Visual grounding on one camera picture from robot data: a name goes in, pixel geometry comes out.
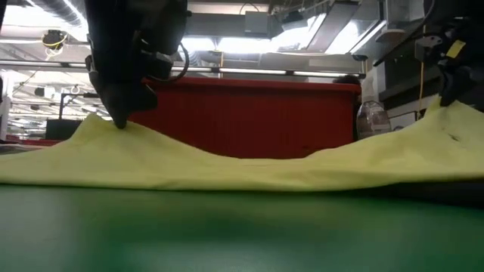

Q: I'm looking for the red background bin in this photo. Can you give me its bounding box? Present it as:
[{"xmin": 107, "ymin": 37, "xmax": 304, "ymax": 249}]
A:
[{"xmin": 5, "ymin": 134, "xmax": 61, "ymax": 147}]

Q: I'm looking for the black camera cable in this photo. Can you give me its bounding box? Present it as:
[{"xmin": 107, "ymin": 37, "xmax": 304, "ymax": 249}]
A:
[
  {"xmin": 149, "ymin": 40, "xmax": 191, "ymax": 84},
  {"xmin": 372, "ymin": 0, "xmax": 447, "ymax": 68}
]

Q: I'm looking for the red plastic laundry bin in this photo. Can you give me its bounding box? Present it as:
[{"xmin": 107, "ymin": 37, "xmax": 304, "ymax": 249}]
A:
[{"xmin": 127, "ymin": 77, "xmax": 363, "ymax": 160}]

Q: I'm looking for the black right camera cable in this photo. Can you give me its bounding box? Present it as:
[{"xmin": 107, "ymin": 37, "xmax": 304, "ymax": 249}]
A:
[{"xmin": 372, "ymin": 0, "xmax": 447, "ymax": 68}]

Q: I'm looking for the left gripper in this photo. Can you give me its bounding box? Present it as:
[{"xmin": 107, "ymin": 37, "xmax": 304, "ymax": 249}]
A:
[{"xmin": 85, "ymin": 0, "xmax": 158, "ymax": 128}]

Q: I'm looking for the black left camera cable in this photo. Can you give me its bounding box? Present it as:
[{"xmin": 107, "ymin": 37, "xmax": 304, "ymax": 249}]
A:
[{"xmin": 149, "ymin": 40, "xmax": 191, "ymax": 84}]

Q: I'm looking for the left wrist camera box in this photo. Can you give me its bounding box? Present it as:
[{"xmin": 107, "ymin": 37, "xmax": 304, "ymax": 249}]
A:
[{"xmin": 143, "ymin": 0, "xmax": 189, "ymax": 81}]

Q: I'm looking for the clear spray bottle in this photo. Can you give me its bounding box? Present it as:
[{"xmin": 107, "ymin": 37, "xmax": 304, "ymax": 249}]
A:
[{"xmin": 355, "ymin": 77, "xmax": 392, "ymax": 141}]

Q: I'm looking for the long ceiling light strip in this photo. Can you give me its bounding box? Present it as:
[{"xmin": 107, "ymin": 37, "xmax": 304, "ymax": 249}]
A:
[{"xmin": 170, "ymin": 66, "xmax": 367, "ymax": 79}]

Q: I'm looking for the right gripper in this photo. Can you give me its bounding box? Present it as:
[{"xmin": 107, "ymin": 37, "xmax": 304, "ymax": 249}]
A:
[{"xmin": 439, "ymin": 17, "xmax": 484, "ymax": 113}]

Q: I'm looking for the yellow T-shirt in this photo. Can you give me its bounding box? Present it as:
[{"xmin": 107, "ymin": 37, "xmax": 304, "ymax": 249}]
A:
[{"xmin": 0, "ymin": 96, "xmax": 484, "ymax": 193}]

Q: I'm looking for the yellow cable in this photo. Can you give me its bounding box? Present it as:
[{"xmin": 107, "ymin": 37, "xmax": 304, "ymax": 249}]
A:
[{"xmin": 417, "ymin": 60, "xmax": 427, "ymax": 116}]

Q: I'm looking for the black background stand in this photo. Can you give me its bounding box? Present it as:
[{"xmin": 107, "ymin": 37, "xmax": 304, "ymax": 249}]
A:
[{"xmin": 44, "ymin": 91, "xmax": 102, "ymax": 141}]

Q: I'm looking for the grey ceiling box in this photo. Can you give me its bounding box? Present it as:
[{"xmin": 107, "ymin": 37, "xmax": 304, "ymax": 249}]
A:
[{"xmin": 244, "ymin": 11, "xmax": 270, "ymax": 38}]

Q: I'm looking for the yellow tag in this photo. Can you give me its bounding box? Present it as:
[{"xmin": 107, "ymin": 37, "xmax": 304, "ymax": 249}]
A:
[{"xmin": 445, "ymin": 39, "xmax": 467, "ymax": 60}]

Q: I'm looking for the wide silver ventilation duct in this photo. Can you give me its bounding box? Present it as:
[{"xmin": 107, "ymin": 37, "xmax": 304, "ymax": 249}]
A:
[{"xmin": 28, "ymin": 0, "xmax": 90, "ymax": 28}]

